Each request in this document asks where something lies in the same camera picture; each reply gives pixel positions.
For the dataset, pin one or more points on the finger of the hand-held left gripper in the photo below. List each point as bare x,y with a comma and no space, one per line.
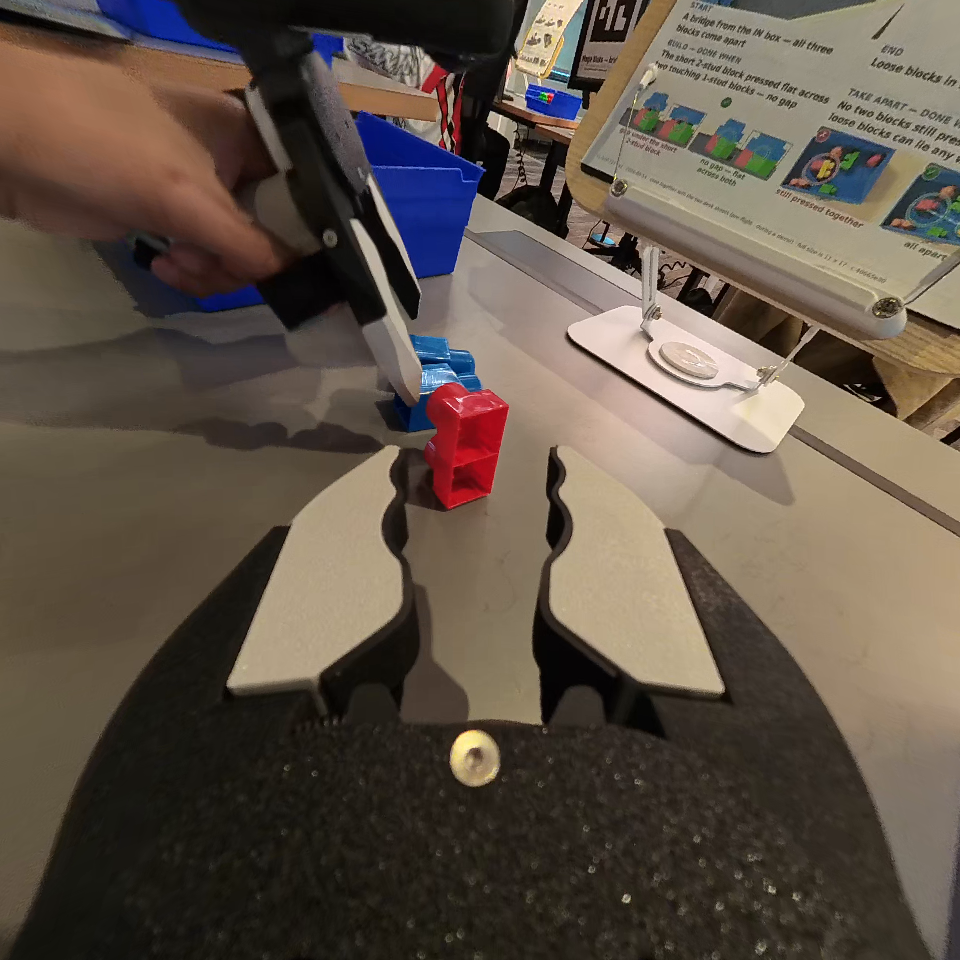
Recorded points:
401,360
382,255

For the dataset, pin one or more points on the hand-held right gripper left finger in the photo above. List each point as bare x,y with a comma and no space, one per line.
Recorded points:
322,600

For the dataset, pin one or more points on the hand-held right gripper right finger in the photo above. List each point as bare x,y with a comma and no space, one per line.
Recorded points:
630,600

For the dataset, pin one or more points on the blue single-stud toy block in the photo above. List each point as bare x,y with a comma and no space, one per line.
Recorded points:
412,416
431,349

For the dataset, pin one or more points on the blue plastic storage bin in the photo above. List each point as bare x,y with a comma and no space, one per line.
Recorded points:
427,202

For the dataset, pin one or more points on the red two-stud toy block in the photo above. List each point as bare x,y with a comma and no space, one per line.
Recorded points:
465,420

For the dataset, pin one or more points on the small blue bin with blocks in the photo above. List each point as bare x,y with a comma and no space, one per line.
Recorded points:
555,105

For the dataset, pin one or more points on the person's left hand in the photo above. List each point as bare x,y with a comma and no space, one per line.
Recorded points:
135,172

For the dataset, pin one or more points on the blue background bins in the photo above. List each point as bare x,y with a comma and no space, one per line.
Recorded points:
150,22

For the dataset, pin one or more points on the paper instruction sheet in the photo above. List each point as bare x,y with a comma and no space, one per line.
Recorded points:
544,37

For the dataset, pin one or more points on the framed marker sign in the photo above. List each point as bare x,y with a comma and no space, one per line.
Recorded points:
600,30

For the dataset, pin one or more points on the wooden instruction board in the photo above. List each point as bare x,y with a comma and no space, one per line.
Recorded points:
750,112

